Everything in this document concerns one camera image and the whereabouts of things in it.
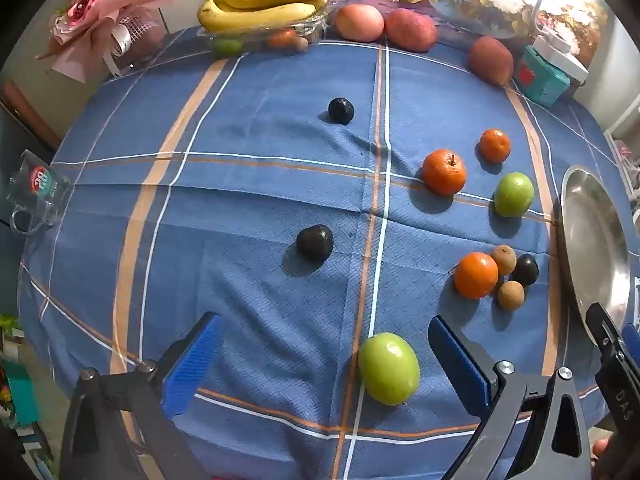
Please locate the brown longan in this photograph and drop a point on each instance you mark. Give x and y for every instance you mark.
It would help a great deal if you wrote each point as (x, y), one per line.
(511, 295)
(300, 44)
(504, 259)

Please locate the small green jujube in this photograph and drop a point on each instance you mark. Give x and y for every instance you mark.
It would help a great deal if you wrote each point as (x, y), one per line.
(514, 194)

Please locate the orange fruit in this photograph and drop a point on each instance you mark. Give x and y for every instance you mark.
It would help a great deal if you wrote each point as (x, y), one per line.
(282, 37)

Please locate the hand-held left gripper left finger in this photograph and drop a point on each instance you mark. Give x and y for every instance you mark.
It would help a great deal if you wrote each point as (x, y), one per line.
(192, 365)

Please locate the dark red apple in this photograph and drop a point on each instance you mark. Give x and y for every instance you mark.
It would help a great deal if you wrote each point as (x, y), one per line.
(491, 60)

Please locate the smooth orange mandarin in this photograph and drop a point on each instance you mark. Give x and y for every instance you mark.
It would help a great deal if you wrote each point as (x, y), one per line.
(476, 275)

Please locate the teal and green packaging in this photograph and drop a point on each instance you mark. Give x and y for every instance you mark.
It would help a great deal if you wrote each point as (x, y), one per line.
(22, 390)

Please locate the glass mug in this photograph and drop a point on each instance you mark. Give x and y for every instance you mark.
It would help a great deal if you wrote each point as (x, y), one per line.
(37, 190)

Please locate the pale red apple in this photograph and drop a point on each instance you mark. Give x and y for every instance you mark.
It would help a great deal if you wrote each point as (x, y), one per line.
(359, 22)

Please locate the small orange mandarin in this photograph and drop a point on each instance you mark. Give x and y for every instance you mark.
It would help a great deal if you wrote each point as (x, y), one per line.
(495, 145)

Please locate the pink flower bouquet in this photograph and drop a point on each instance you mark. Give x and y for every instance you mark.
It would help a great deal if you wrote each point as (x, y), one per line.
(100, 15)

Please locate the teal box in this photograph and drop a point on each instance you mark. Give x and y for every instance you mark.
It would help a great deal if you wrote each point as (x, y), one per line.
(542, 77)

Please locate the white clip lamp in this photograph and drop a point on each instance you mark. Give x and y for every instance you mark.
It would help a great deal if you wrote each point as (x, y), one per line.
(560, 55)

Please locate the stainless steel plate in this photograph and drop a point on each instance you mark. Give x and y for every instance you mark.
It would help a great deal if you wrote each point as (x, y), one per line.
(595, 240)

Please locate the small black plum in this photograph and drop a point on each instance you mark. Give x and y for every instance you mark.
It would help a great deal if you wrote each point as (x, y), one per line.
(341, 110)

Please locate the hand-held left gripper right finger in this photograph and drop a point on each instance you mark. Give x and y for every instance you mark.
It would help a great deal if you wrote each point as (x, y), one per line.
(460, 365)

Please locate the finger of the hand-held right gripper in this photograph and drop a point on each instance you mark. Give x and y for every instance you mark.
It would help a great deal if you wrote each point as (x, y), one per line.
(632, 337)
(602, 327)

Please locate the large green jujube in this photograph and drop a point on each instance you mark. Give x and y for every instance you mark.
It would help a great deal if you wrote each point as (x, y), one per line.
(389, 369)

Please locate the blue plaid tablecloth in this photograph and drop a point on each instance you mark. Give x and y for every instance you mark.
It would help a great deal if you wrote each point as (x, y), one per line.
(250, 160)

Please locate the orange mandarin with stem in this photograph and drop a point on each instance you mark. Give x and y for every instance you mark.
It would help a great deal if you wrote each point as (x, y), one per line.
(444, 171)

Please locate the large black plum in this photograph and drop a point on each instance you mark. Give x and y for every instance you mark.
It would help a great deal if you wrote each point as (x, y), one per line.
(315, 242)

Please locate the green fruit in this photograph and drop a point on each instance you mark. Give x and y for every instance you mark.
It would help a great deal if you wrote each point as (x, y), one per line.
(227, 46)

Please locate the clear plastic tray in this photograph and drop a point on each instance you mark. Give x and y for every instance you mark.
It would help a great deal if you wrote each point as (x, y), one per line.
(310, 30)

